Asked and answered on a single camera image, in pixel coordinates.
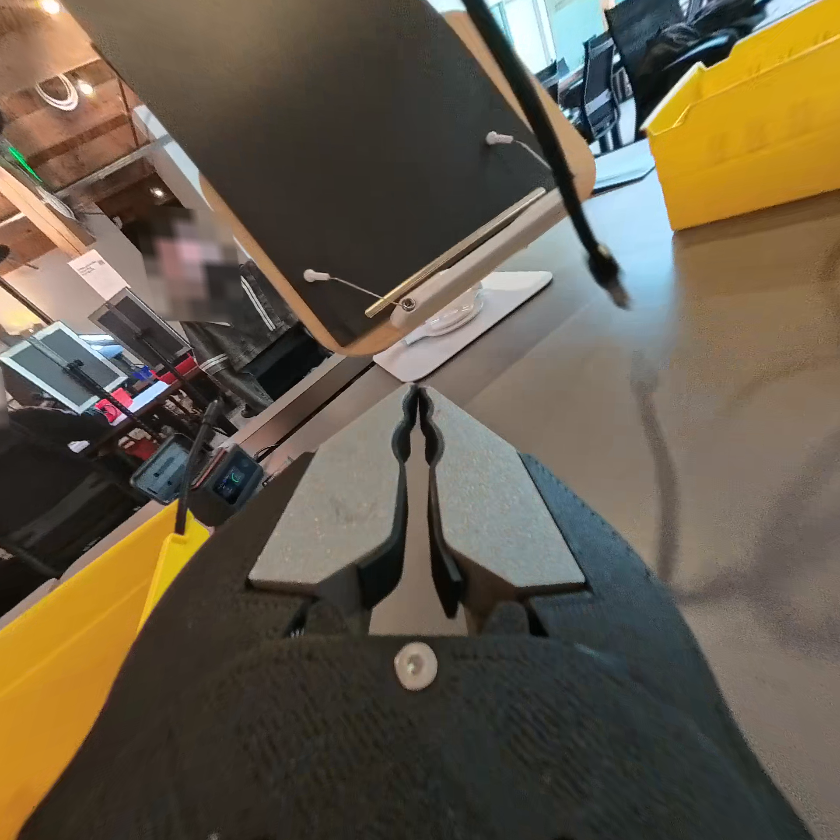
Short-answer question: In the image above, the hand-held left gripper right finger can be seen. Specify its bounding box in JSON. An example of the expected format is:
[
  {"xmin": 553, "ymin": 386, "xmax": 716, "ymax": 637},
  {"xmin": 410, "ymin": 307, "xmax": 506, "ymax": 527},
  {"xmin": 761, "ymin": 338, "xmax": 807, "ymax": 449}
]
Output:
[{"xmin": 419, "ymin": 386, "xmax": 587, "ymax": 619}]

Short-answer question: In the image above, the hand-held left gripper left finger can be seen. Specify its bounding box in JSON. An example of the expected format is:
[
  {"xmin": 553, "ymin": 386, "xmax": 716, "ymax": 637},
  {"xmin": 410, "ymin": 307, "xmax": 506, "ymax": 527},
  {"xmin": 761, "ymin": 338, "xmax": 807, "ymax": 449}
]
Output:
[{"xmin": 248, "ymin": 385, "xmax": 421, "ymax": 611}]

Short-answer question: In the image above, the yellow plastic bin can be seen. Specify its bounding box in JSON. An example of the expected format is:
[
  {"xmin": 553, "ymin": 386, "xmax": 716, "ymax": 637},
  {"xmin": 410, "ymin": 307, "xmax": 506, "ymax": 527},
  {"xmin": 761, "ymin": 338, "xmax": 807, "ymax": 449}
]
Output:
[
  {"xmin": 0, "ymin": 505, "xmax": 211, "ymax": 840},
  {"xmin": 642, "ymin": 0, "xmax": 840, "ymax": 232}
]

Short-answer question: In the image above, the thick black braided hdmi cable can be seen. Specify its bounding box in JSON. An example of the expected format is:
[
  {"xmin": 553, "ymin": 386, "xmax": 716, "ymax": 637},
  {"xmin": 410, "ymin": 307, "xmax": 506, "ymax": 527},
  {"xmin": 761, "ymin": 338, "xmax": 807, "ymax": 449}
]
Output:
[{"xmin": 461, "ymin": 0, "xmax": 632, "ymax": 311}]

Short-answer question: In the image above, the black power bank with display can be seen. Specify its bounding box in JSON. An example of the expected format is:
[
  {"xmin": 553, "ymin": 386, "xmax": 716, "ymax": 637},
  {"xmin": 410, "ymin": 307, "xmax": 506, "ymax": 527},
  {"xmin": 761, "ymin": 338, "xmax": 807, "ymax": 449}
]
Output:
[{"xmin": 130, "ymin": 433, "xmax": 265, "ymax": 527}]

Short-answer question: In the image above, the grey framed dark panel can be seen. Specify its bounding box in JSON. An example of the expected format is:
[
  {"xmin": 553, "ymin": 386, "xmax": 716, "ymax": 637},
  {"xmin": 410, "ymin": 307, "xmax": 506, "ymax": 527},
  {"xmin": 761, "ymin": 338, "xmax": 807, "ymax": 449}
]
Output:
[
  {"xmin": 88, "ymin": 289, "xmax": 191, "ymax": 358},
  {"xmin": 0, "ymin": 322, "xmax": 129, "ymax": 414}
]

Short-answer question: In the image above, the white paper notice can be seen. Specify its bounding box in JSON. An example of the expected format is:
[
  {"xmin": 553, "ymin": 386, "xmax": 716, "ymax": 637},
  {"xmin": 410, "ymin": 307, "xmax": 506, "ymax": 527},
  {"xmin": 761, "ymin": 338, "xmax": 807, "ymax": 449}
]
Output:
[{"xmin": 66, "ymin": 249, "xmax": 129, "ymax": 296}]

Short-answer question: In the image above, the wooden board with black panel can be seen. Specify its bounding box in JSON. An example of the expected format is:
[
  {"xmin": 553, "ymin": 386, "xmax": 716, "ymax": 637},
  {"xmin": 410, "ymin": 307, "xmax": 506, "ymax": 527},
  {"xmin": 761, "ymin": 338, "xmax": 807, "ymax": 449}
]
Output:
[{"xmin": 62, "ymin": 0, "xmax": 598, "ymax": 358}]

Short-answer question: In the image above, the black mesh office chair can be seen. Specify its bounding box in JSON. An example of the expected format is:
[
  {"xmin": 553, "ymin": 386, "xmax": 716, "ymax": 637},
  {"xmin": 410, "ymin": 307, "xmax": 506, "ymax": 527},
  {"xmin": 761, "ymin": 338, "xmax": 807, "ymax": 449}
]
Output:
[
  {"xmin": 581, "ymin": 33, "xmax": 624, "ymax": 145},
  {"xmin": 604, "ymin": 0, "xmax": 742, "ymax": 126}
]

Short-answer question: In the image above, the green lit exit sign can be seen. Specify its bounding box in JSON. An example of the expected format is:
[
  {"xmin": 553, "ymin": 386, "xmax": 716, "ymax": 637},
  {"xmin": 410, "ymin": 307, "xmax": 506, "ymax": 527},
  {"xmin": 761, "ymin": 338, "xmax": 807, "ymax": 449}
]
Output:
[{"xmin": 0, "ymin": 141, "xmax": 40, "ymax": 185}]

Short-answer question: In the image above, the stiff black cable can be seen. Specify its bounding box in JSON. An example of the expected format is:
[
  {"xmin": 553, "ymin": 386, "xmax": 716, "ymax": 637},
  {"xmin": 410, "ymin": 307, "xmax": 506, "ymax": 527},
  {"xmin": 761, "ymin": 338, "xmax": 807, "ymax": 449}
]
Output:
[{"xmin": 174, "ymin": 399, "xmax": 223, "ymax": 534}]

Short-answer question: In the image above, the wire arm with white tip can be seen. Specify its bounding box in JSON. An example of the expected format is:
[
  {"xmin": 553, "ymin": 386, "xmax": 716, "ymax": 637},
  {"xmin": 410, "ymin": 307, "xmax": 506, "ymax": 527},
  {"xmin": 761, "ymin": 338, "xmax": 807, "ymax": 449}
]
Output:
[
  {"xmin": 486, "ymin": 131, "xmax": 553, "ymax": 173},
  {"xmin": 303, "ymin": 268, "xmax": 417, "ymax": 311}
]

